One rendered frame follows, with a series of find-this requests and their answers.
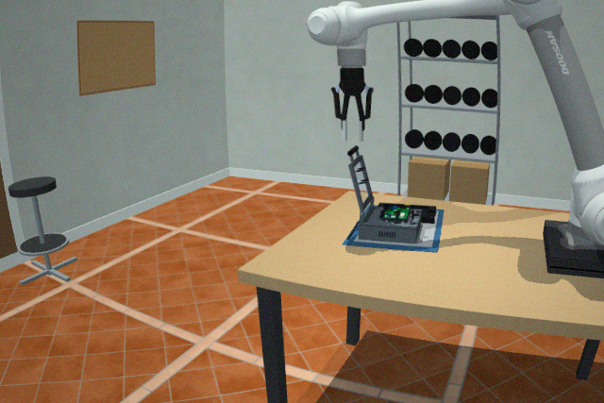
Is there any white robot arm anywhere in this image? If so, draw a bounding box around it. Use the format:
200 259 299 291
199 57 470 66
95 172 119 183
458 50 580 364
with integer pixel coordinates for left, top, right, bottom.
307 0 604 250

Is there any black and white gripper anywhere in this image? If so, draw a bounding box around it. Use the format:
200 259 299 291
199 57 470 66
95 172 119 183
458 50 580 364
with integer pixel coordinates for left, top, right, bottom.
331 67 374 142

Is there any green circuit board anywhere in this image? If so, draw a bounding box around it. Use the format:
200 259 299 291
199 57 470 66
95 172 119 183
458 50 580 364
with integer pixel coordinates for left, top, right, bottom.
383 206 410 219

